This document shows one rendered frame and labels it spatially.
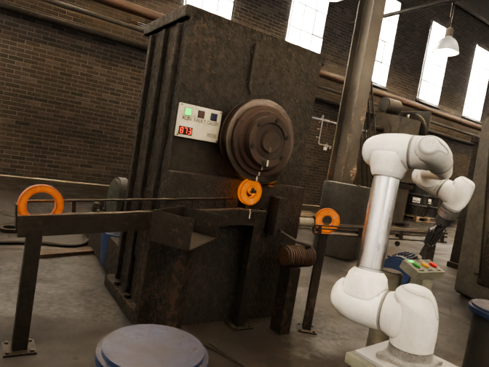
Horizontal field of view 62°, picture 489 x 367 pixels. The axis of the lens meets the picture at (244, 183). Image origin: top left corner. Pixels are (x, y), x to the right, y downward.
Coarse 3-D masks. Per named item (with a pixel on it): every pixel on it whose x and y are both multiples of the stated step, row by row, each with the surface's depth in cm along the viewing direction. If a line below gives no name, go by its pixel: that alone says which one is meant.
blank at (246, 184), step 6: (246, 180) 236; (240, 186) 235; (246, 186) 235; (252, 186) 238; (258, 186) 240; (240, 192) 234; (246, 192) 236; (258, 192) 241; (240, 198) 235; (246, 198) 236; (252, 198) 239; (258, 198) 241; (246, 204) 237; (252, 204) 239
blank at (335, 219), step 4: (324, 208) 253; (328, 208) 252; (320, 212) 252; (324, 212) 252; (328, 212) 252; (332, 212) 252; (316, 216) 252; (320, 216) 252; (324, 216) 252; (332, 216) 252; (336, 216) 252; (316, 220) 252; (320, 220) 252; (332, 220) 254; (336, 220) 252; (332, 224) 252; (336, 224) 252; (332, 228) 252; (336, 228) 252; (324, 232) 253; (328, 232) 252
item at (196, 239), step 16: (176, 208) 195; (192, 208) 200; (160, 224) 176; (176, 224) 173; (192, 224) 171; (208, 224) 197; (160, 240) 176; (176, 240) 173; (192, 240) 185; (208, 240) 189; (176, 256) 188; (192, 256) 191; (176, 272) 188; (176, 288) 188; (176, 304) 188; (176, 320) 188
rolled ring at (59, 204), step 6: (30, 186) 177; (36, 186) 177; (42, 186) 178; (48, 186) 179; (24, 192) 174; (30, 192) 176; (36, 192) 177; (48, 192) 180; (54, 192) 181; (18, 198) 176; (24, 198) 175; (54, 198) 182; (60, 198) 183; (18, 204) 174; (24, 204) 175; (60, 204) 183; (18, 210) 174; (24, 210) 175; (54, 210) 183; (60, 210) 184
